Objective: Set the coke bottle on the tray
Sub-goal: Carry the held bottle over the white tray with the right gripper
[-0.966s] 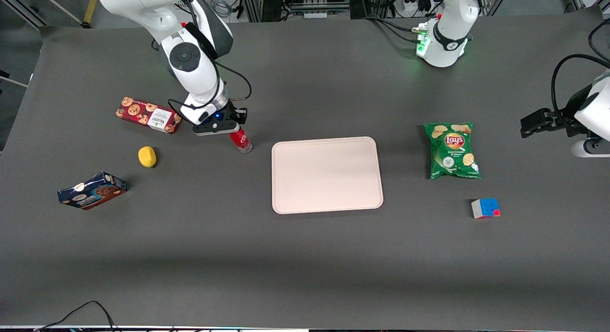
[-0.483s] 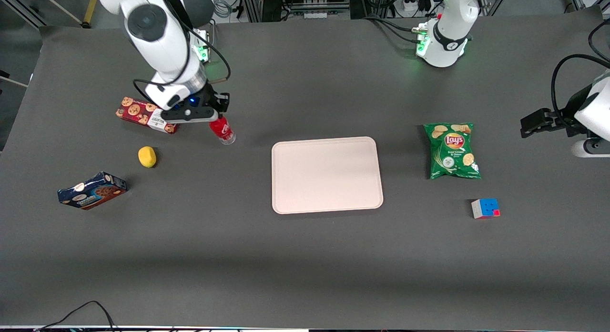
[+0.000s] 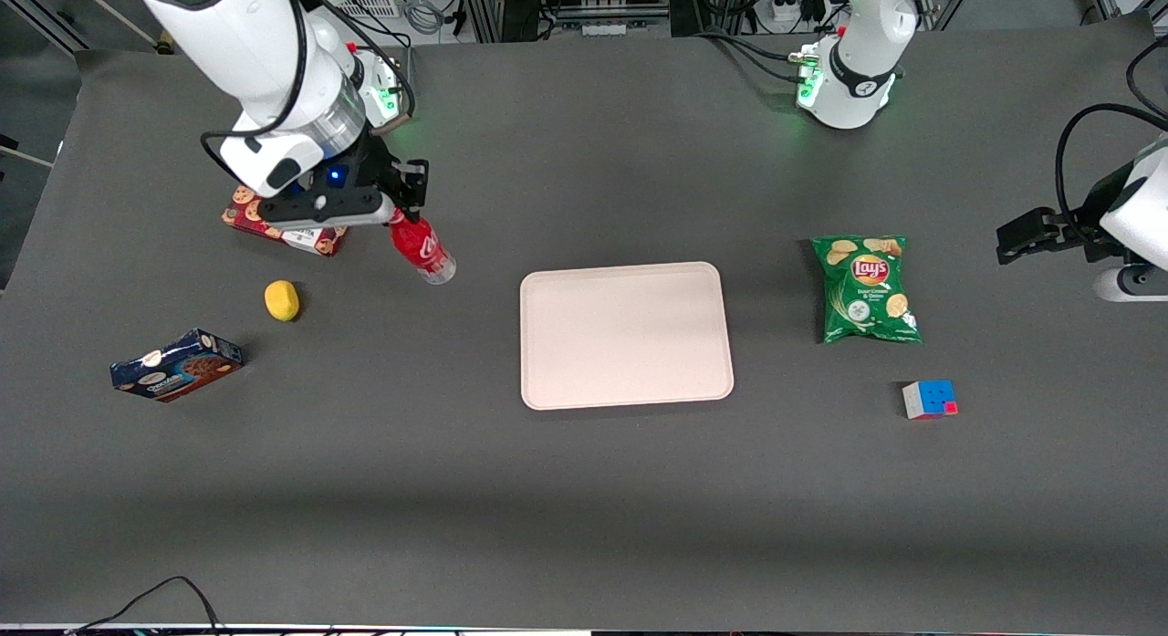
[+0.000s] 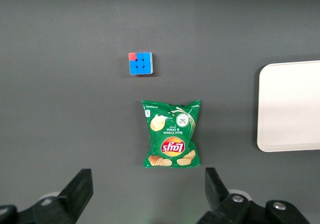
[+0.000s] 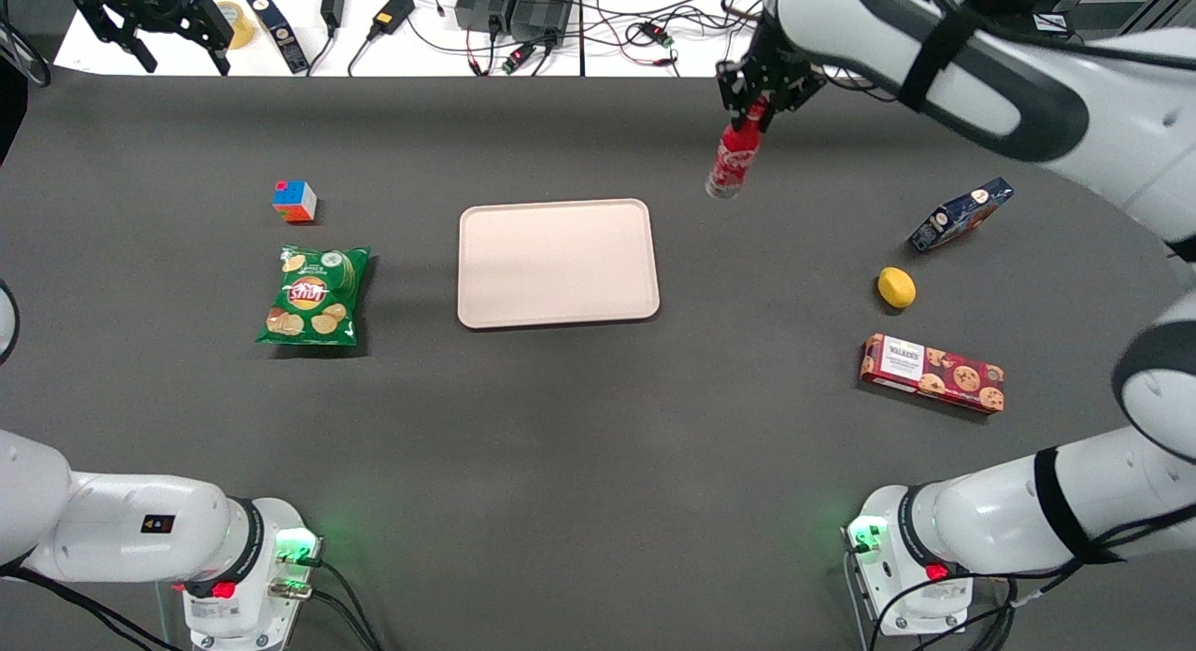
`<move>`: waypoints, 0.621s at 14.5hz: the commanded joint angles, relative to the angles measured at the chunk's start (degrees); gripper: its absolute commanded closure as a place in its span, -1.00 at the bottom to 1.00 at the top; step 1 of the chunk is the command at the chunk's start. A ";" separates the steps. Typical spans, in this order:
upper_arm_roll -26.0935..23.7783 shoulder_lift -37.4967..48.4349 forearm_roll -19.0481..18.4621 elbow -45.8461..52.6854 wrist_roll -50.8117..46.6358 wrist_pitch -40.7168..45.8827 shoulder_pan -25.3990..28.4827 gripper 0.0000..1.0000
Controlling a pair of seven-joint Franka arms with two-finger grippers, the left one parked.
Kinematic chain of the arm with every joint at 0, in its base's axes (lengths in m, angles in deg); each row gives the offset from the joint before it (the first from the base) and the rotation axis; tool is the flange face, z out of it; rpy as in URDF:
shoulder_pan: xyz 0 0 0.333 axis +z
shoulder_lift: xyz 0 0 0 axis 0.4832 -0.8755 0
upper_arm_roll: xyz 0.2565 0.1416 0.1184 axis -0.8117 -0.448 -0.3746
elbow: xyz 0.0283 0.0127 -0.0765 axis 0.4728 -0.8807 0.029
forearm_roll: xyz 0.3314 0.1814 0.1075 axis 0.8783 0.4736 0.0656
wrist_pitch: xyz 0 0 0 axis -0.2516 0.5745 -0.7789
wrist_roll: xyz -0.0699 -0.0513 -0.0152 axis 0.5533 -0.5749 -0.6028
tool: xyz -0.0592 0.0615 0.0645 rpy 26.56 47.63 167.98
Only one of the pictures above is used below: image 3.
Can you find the red coke bottle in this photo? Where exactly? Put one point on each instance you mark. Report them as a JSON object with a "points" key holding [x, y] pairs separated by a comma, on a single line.
{"points": [[424, 248]]}

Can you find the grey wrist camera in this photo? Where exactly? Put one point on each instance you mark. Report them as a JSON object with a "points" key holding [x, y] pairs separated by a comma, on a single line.
{"points": [[1131, 285], [319, 212]]}

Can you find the cream plastic tray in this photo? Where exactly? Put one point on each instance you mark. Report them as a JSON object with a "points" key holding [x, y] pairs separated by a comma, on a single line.
{"points": [[625, 335]]}

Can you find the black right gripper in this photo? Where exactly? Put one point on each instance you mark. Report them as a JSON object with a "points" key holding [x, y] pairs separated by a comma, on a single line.
{"points": [[377, 168]]}

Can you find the red cookie box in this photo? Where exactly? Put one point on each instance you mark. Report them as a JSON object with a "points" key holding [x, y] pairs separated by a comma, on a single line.
{"points": [[315, 241]]}

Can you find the blue chocolate cookie box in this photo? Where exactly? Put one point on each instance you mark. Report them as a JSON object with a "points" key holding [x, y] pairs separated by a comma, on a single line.
{"points": [[178, 367]]}

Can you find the aluminium frame rack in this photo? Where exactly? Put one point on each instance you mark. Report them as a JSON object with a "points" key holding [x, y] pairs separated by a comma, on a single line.
{"points": [[511, 6]]}

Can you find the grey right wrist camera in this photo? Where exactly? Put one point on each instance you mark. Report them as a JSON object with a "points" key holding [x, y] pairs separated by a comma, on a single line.
{"points": [[319, 212]]}

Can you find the blue Rubik's cube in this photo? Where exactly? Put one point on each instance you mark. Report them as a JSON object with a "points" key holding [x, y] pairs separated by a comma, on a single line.
{"points": [[931, 399]]}

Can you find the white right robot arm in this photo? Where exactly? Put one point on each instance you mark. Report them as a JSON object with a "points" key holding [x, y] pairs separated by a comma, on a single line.
{"points": [[246, 43]]}

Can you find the white power strip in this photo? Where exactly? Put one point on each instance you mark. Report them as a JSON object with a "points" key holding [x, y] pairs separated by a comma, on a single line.
{"points": [[792, 6]]}

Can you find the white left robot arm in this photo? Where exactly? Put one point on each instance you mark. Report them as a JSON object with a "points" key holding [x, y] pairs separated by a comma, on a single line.
{"points": [[853, 70]]}

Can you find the yellow lemon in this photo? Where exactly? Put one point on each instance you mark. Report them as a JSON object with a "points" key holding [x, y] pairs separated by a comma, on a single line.
{"points": [[282, 301]]}

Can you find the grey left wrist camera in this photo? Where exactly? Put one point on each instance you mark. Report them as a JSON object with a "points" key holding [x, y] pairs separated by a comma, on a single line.
{"points": [[1131, 285]]}

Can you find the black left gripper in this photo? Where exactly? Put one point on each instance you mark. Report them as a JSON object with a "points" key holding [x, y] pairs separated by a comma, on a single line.
{"points": [[1079, 227]]}

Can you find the green Lay's chips bag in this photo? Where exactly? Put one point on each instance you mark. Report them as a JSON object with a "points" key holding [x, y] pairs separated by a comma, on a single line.
{"points": [[867, 294]]}

